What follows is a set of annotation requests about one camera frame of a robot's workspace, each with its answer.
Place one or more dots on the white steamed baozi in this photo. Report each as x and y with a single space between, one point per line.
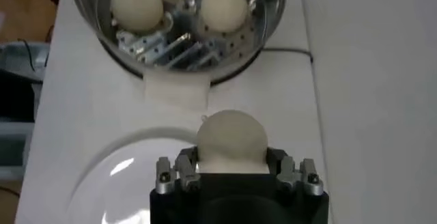
136 5
232 136
223 7

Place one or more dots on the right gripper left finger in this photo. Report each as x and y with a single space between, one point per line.
181 174

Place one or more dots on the robot base body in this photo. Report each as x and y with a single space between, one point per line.
17 58

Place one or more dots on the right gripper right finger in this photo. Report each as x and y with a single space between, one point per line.
295 175

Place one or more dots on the perforated steel steamer basket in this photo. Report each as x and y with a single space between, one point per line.
184 48

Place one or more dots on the white round plate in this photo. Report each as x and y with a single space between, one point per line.
136 184

